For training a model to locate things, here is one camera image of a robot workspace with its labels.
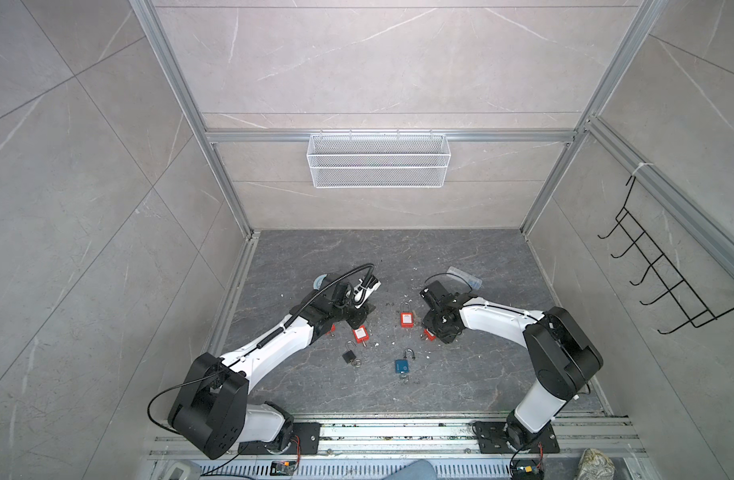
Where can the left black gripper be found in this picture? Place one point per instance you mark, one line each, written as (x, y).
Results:
(362, 314)

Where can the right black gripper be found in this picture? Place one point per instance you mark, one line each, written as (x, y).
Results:
(445, 337)

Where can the red padlock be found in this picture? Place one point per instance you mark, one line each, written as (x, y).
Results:
(429, 334)
(361, 335)
(407, 320)

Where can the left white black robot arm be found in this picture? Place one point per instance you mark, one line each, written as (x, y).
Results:
(211, 409)

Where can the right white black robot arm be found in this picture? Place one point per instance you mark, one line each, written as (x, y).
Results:
(563, 357)

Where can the small black padlock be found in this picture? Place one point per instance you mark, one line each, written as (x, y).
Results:
(350, 356)

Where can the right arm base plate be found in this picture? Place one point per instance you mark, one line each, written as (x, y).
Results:
(509, 437)

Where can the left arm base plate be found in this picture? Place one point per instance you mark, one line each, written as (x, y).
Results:
(300, 437)

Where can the white wire mesh basket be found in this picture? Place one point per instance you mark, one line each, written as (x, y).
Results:
(395, 160)

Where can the black wire hook rack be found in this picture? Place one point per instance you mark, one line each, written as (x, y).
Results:
(674, 285)

